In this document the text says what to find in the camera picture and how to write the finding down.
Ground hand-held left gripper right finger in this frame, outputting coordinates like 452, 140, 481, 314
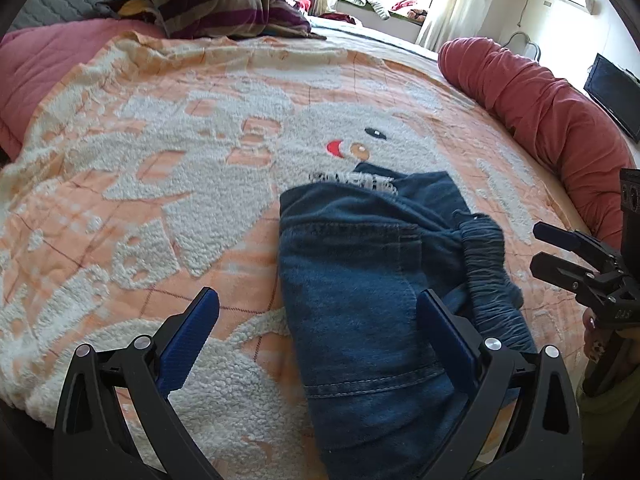
417, 289, 584, 480

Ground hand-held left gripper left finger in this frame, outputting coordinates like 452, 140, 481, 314
52, 287, 226, 480

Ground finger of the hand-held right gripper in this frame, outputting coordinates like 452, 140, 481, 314
530, 254, 607, 306
532, 221, 623, 267

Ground blue denim pants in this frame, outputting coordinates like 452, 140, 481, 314
279, 161, 538, 480

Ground person's right forearm green sleeve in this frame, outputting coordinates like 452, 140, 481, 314
575, 372, 640, 461

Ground person's right hand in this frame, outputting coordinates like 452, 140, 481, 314
582, 310, 640, 391

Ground red rolled duvet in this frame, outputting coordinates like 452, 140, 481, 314
437, 37, 638, 246

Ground black flat screen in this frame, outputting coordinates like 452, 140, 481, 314
584, 53, 640, 143

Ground orange printed fleece blanket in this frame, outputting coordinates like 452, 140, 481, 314
0, 30, 608, 480

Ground cream curtain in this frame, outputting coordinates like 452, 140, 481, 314
417, 0, 481, 51

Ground pink quilt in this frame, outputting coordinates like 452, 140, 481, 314
0, 19, 166, 161

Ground clothes on window sill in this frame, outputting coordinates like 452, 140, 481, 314
337, 0, 431, 23

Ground purple striped pillow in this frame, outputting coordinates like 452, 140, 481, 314
95, 0, 328, 41

